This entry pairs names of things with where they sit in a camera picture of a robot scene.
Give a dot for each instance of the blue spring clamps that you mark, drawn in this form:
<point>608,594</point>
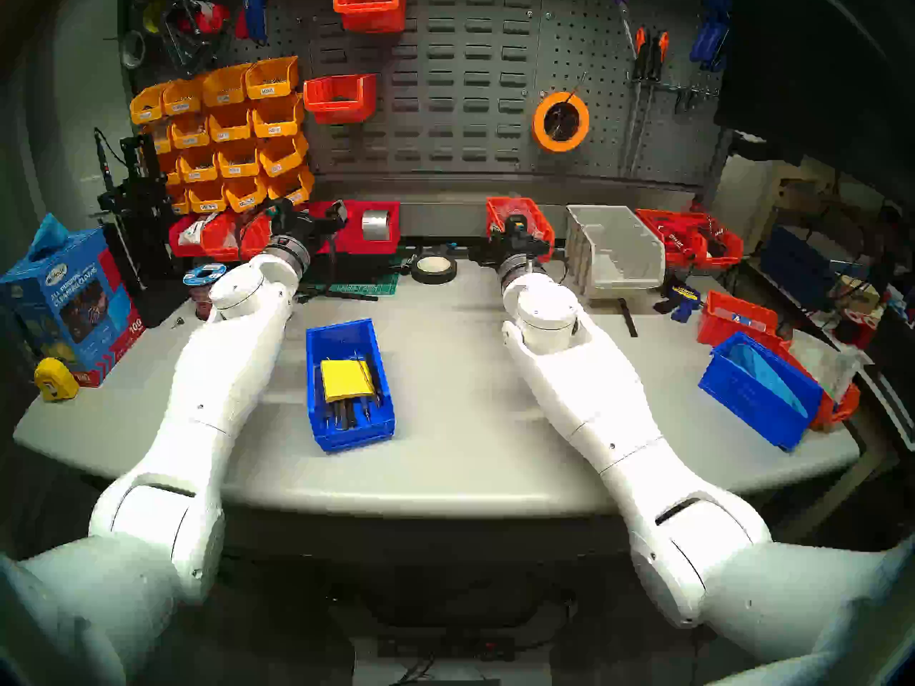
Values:
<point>708,34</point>

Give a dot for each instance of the white paper packet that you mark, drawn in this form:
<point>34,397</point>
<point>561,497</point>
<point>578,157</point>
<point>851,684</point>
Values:
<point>822,363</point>

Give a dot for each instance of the yellow bin labelled M2.5-5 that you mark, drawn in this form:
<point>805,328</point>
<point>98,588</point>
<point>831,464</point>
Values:
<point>246,199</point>

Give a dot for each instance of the black metal frame stand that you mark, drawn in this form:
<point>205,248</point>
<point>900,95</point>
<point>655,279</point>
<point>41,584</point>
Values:
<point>143,213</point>

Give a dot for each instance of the orange-red bin with paper packet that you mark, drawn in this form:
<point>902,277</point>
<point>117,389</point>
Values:
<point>840,409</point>

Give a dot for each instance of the large white plastic bin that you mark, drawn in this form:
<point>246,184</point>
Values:
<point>622,263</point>

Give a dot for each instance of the long black rod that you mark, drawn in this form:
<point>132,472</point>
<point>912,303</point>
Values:
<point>350,296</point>

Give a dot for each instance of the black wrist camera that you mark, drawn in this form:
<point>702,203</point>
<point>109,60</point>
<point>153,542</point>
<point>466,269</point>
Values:
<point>280,209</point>
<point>516,226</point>

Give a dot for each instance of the yellow bin labelled M3-6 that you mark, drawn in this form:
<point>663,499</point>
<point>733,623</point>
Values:
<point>282,161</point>

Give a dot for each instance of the red hand tool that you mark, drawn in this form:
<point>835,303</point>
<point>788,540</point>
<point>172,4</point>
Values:
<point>672,234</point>

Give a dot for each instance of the white plastic bag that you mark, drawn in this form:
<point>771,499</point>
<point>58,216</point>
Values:
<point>196,231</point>

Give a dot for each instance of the brown cardboard box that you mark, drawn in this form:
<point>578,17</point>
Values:
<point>858,295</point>

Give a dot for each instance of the yellow bin labelled M3-4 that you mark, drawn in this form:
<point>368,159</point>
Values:
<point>277,123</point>

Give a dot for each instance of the black tape roll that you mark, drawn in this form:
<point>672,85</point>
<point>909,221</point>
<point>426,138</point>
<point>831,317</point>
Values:
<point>434,280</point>

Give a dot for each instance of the grey pegboard with screwdrivers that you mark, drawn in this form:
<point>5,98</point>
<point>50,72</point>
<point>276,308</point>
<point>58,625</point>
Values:
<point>607,159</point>

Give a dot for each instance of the red louvre-hung bin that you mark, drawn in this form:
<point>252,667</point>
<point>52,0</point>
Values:
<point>372,16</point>
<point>339,109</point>

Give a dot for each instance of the yellow bin labelled M2.5-6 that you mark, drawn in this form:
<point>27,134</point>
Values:
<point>207,202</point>

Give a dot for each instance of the blue yellow bar clamp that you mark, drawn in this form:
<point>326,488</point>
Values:
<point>683,295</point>

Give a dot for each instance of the black grey vise clamp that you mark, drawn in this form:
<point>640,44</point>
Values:
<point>189,52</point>

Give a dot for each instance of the black power strip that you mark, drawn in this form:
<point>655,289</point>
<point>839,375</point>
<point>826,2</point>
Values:
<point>443,649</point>

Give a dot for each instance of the orange tape roll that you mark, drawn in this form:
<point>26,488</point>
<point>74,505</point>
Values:
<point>561,147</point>

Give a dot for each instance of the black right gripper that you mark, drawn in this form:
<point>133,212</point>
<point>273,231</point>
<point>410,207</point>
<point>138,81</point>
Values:
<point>525,249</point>

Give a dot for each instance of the grey pegboard with yellow bins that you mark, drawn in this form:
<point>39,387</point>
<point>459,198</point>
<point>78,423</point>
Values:
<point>286,23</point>

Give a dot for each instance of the black monitor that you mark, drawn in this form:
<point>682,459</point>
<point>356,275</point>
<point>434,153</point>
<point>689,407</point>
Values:
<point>822,63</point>

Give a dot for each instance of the yellow bin labelled M3-12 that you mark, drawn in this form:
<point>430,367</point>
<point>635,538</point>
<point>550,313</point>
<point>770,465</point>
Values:
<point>199,170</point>

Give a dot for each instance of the red bin with blue label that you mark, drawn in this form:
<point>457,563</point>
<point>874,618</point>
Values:
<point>722,327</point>

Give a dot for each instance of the yellow notepad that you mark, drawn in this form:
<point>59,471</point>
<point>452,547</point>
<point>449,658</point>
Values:
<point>345,379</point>

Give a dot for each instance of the dark blue crate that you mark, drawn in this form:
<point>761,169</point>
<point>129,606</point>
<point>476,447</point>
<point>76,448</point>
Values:
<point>800,263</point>

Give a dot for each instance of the black marker pen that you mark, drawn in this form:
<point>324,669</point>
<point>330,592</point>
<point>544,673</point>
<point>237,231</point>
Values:
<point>373,377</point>

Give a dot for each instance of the yellow screw bin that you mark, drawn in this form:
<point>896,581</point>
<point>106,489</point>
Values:
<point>163,138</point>
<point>146,106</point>
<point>171,170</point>
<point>180,202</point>

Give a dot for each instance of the metal tool holder rail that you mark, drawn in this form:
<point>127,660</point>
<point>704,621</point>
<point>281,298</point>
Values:
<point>672,86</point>

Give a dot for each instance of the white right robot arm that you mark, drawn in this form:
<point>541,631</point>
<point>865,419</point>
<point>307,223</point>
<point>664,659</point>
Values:
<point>593,399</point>

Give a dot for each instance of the yellow bin labelled M3X6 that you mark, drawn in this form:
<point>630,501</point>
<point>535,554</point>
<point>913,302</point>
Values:
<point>271,84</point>

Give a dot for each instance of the red bin with white bag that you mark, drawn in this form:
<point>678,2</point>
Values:
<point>177,251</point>

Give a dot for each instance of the yellow hanging tape roll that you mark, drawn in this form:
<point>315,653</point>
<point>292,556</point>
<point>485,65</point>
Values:
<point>149,18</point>

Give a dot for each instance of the red bin with red tool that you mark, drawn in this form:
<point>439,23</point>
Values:
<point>686,254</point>

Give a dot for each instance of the blue cloth in dispenser box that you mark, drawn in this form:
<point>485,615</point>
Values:
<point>48,238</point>

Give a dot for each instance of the yellow bin labelled M3X8 BAD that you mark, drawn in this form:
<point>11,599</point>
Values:
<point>182,100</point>

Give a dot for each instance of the grey hanging tape roll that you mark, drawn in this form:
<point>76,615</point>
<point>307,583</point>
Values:
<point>122,51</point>

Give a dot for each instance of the orange-red plastic storage bin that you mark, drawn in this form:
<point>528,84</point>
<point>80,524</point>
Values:
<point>254,249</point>
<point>218,247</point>

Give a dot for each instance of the black pen blue tip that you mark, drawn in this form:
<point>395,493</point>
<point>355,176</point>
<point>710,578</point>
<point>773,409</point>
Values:
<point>436,249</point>

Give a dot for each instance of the green cutting mat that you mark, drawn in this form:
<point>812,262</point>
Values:
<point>372,286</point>

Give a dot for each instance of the blue bin with hand tools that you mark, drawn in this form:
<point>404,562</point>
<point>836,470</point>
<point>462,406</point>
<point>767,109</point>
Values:
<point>354,438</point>

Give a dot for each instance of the folded blue cloth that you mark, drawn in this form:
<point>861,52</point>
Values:
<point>765,374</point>

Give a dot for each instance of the small red parts bin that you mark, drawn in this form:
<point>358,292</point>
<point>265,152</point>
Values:
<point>540,224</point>

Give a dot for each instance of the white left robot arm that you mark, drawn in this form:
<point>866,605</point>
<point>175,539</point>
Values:
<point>214,377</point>

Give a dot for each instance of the blue cleaning cloths box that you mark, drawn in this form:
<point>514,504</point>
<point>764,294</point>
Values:
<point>71,299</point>

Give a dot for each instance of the grey louvred wall panel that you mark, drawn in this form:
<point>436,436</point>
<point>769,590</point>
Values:
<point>457,84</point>

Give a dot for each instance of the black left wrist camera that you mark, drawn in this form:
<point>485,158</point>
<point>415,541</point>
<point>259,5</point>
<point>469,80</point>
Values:
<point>280,209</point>

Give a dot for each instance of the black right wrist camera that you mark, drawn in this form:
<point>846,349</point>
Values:
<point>516,226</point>

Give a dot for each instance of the short black strip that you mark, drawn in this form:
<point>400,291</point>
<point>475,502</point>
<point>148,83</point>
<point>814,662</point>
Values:
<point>629,320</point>

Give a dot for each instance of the silver duct tape roll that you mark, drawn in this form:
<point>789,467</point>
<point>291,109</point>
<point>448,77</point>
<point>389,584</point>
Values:
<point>375,227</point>

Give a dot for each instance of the red white tape roll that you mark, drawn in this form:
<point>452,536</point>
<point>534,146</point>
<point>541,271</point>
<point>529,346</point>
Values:
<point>207,16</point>

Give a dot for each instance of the yellow bin labelled M4-0.7X6 HEX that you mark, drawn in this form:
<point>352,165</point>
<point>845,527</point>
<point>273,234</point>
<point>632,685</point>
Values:
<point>294,188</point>

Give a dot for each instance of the yellow bin labelled M3-8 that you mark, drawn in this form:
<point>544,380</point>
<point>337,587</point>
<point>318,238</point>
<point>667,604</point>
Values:
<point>239,164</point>

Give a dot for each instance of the yellow tape measure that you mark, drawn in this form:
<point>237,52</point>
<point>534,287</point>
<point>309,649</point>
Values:
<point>56,381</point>

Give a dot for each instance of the blue bin with cloth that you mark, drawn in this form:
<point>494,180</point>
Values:
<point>750,402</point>

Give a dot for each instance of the yellow bin labelled M4-6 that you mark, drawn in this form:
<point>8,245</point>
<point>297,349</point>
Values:
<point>230,128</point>

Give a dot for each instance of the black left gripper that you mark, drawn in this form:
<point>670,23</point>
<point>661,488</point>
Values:
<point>307,231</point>

